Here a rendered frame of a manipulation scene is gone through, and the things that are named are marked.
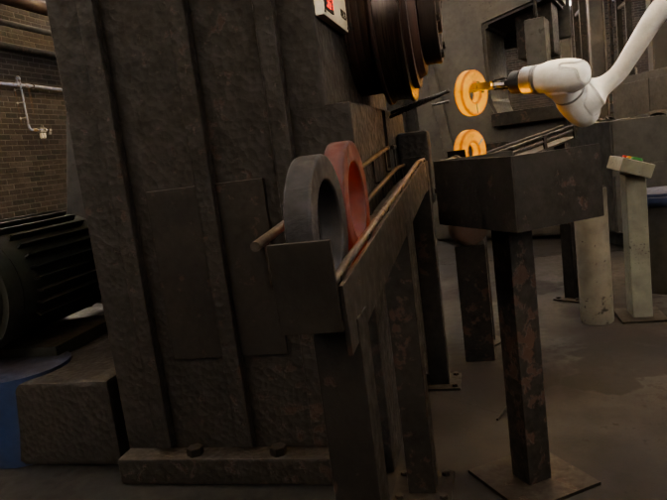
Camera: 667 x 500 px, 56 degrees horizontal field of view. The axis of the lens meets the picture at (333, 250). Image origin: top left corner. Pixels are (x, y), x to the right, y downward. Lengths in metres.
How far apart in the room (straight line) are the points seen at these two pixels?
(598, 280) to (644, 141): 1.54
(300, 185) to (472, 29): 3.91
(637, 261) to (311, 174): 1.98
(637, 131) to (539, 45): 0.84
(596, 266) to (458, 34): 2.49
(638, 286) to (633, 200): 0.32
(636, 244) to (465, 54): 2.37
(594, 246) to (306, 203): 1.88
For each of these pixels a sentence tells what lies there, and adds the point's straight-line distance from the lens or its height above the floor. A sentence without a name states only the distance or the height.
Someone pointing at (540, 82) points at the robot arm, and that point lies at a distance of 2.09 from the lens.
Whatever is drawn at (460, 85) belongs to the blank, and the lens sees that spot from 2.23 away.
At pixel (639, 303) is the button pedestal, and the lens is 2.62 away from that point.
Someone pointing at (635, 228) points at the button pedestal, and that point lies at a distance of 2.56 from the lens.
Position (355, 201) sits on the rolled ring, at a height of 0.68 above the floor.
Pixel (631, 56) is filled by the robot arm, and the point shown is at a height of 0.94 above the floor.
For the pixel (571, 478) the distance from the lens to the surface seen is 1.53.
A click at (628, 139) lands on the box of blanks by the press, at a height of 0.63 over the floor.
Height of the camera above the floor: 0.77
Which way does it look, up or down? 9 degrees down
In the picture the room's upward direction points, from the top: 7 degrees counter-clockwise
